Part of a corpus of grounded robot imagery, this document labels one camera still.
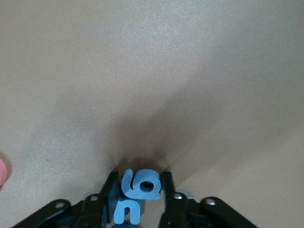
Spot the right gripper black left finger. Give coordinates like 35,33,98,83
11,171,120,228

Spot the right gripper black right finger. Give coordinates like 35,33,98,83
158,171,259,228

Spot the blue foam letter m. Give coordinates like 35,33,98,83
113,198,141,225

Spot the blue foam letter g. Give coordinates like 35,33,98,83
121,168,163,200

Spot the pink foam letter Q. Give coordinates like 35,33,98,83
0,158,10,189

